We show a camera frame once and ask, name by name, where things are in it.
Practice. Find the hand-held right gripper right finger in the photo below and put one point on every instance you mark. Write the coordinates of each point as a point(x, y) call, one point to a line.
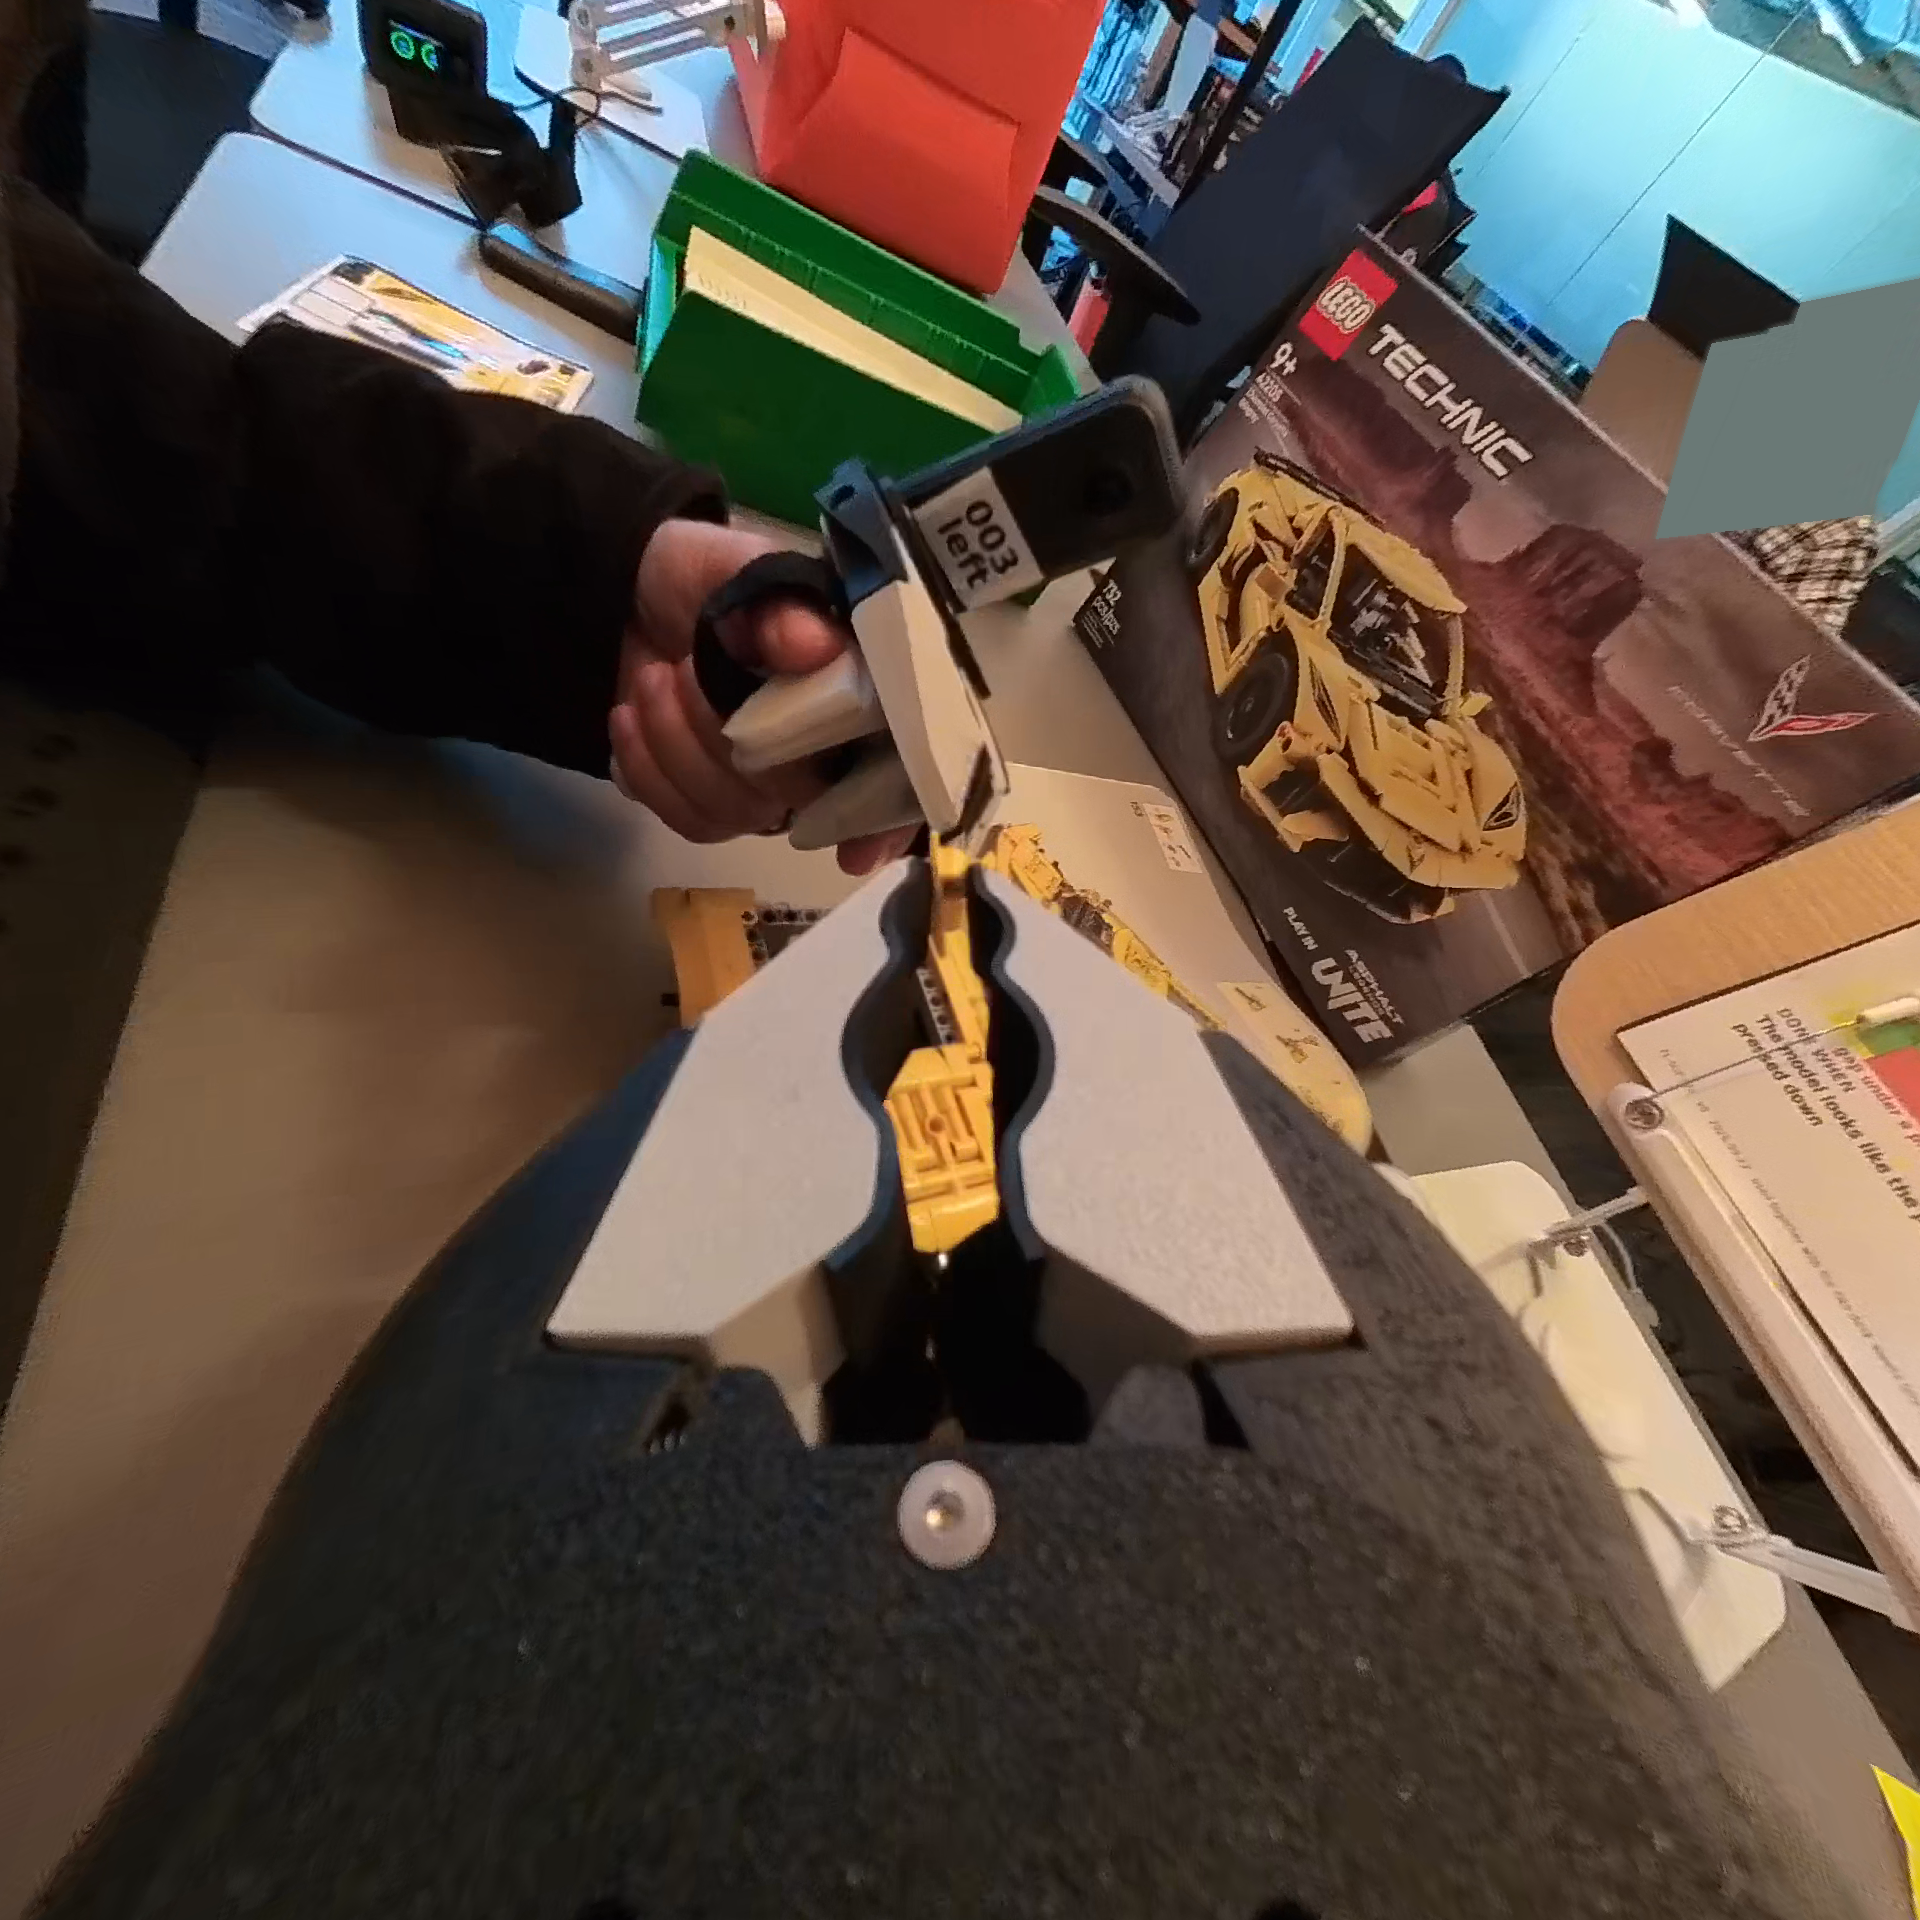
point(1185, 1200)

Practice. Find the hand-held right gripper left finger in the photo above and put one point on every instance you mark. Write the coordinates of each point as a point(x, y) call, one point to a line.
point(704, 1200)

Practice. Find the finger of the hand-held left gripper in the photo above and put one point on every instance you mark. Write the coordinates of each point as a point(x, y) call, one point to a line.
point(990, 787)
point(921, 691)

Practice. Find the instruction booklet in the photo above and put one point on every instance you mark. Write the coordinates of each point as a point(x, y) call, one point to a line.
point(1108, 819)

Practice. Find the yellow brick model car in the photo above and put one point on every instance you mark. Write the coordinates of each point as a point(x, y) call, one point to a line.
point(938, 1141)

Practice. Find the person's left forearm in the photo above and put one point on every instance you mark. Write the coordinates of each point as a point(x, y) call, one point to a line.
point(299, 509)

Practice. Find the person's left hand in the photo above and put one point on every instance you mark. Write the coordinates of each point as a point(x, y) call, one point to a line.
point(661, 704)

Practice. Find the green plastic bin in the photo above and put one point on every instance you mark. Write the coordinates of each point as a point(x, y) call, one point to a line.
point(749, 404)

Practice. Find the black office chair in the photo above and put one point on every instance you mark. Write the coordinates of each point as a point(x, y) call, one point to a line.
point(1320, 194)

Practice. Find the orange plastic tote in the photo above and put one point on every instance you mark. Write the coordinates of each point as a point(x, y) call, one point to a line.
point(900, 120)

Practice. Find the black toy car set box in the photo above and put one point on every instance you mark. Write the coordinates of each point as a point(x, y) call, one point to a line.
point(1576, 600)

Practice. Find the white printed sheet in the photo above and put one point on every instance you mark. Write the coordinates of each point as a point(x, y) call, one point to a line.
point(1798, 1171)

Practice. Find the yellow sticker sheet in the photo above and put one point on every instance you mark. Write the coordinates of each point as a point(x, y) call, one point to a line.
point(405, 322)

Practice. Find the checkered cloth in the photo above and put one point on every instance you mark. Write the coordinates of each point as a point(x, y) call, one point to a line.
point(1816, 569)

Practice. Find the black device green lights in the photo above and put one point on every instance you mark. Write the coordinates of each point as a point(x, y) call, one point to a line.
point(428, 44)

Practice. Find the yellow sticky label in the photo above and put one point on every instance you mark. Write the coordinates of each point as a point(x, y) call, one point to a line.
point(1897, 1845)

